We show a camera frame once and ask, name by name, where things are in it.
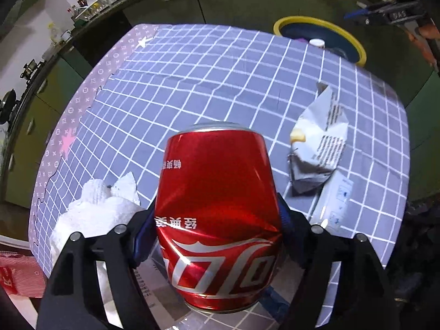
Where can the cooking oil bottle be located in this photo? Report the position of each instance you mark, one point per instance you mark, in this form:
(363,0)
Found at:
(54,33)

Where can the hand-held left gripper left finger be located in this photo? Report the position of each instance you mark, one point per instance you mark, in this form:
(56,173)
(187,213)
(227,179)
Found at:
(144,244)

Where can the crumpled white tissue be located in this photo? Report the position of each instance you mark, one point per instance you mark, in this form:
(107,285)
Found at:
(96,209)

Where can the steel cooking pot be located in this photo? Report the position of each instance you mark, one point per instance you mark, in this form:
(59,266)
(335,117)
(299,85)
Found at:
(29,69)

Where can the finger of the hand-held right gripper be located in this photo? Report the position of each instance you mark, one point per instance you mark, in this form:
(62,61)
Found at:
(355,13)
(376,5)

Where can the white dish rack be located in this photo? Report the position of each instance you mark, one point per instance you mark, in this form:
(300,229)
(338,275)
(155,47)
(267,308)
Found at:
(103,0)

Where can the dark sauce bottles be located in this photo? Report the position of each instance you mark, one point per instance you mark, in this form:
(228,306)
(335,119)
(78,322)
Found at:
(79,7)

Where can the crushed red soda can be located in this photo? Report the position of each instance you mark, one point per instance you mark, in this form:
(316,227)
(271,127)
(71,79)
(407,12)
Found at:
(216,192)

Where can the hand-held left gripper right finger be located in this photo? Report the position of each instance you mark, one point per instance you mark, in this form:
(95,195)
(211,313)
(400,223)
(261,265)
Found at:
(292,237)

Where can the green sink side base cabinets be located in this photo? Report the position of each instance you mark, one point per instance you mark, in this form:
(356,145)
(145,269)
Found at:
(223,3)

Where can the black wok with lid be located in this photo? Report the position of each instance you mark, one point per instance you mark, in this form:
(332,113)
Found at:
(7,105)

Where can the person's right hand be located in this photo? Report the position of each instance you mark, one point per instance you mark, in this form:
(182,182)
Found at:
(426,41)

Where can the green stove side base cabinets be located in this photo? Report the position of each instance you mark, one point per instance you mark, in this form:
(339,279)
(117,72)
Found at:
(41,110)

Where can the blue checked tablecloth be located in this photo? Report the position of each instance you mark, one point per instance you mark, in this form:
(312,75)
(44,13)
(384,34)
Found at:
(206,75)

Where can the yellow rimmed trash bin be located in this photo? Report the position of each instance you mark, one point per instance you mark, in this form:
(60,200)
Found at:
(302,19)

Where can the flat white carton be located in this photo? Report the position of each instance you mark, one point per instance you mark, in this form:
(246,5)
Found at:
(338,196)

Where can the white mug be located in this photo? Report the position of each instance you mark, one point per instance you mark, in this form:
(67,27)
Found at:
(66,35)

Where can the white printed paper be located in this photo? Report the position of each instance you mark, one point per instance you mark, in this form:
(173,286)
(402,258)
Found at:
(147,285)

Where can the silver snack wrapper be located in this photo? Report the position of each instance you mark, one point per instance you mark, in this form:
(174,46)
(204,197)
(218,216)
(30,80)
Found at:
(319,137)

